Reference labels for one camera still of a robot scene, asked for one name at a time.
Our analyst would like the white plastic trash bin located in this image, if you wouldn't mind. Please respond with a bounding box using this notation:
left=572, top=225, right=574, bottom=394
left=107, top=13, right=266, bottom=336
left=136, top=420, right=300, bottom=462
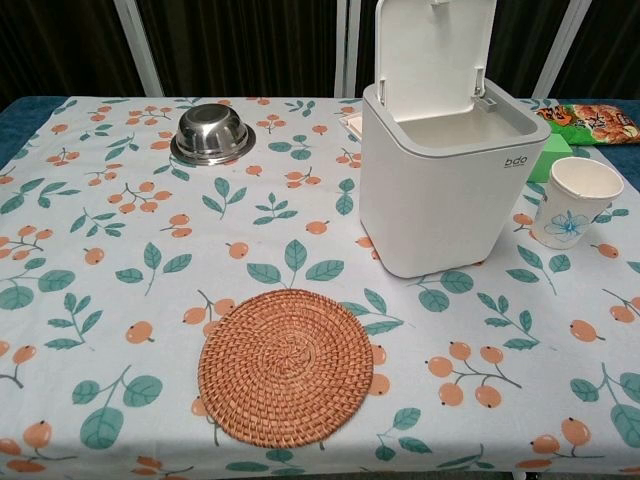
left=360, top=0, right=552, bottom=279

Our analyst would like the paper cup with blue flower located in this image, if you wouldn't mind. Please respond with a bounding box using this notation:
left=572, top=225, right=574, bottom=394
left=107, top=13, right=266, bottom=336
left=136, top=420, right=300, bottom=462
left=531, top=158, right=625, bottom=250

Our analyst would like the small pink white box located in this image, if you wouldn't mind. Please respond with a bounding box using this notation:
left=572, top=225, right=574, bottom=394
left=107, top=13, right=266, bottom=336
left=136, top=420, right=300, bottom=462
left=339, top=113, right=363, bottom=142

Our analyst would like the round woven rattan placemat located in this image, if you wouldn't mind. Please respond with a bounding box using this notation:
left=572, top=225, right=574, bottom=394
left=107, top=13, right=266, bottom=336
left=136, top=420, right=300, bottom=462
left=197, top=288, right=374, bottom=449

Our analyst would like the upturned stainless steel bowl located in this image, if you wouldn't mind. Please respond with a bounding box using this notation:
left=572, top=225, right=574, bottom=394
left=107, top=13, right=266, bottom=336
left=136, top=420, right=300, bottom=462
left=170, top=103, right=258, bottom=167

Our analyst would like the floral fruit print tablecloth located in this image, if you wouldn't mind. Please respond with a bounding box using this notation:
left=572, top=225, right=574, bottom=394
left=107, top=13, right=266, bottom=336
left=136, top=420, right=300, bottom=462
left=0, top=95, right=640, bottom=480

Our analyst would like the dark curtain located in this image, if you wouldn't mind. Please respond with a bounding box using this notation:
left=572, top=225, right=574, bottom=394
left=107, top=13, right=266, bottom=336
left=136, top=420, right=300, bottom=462
left=0, top=0, right=640, bottom=112

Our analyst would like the green box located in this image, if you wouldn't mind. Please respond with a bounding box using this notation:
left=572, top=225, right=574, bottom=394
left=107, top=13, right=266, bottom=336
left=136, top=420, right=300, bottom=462
left=530, top=134, right=572, bottom=183

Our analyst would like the green and orange snack bag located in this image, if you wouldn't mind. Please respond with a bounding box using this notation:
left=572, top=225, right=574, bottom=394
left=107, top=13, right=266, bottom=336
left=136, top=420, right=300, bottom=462
left=536, top=102, right=640, bottom=147

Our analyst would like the white metal frame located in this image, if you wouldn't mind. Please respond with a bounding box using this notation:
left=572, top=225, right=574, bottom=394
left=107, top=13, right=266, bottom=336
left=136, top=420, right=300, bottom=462
left=112, top=0, right=593, bottom=100

